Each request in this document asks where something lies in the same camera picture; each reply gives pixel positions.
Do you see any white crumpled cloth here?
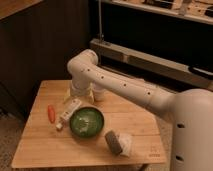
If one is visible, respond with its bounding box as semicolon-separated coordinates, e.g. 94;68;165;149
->
118;133;132;157

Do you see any wooden table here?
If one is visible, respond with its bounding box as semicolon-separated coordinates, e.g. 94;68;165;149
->
12;80;166;168

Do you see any metal pole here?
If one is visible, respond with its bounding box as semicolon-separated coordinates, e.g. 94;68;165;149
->
98;0;104;43

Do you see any green bowl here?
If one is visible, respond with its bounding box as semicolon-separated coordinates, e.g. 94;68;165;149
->
69;107;104;138

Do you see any grey sponge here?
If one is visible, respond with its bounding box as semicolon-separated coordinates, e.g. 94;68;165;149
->
105;131;123;155

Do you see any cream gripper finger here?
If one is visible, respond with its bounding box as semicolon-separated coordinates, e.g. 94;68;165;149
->
63;89;72;103
87;90;94;103

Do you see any wooden shelf unit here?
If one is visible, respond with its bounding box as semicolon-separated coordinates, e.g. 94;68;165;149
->
89;0;213;91

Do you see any white cup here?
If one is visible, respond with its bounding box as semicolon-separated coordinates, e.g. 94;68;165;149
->
92;84;105;101

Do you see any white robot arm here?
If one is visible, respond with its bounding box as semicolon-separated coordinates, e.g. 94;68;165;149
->
67;49;213;171

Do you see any orange red pepper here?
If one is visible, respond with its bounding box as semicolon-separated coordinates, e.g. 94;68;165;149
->
47;105;55;123

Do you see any dark wooden cabinet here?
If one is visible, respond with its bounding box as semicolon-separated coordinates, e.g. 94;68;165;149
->
0;0;90;114

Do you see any white plastic bottle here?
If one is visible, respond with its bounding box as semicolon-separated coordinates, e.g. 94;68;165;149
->
56;99;82;130

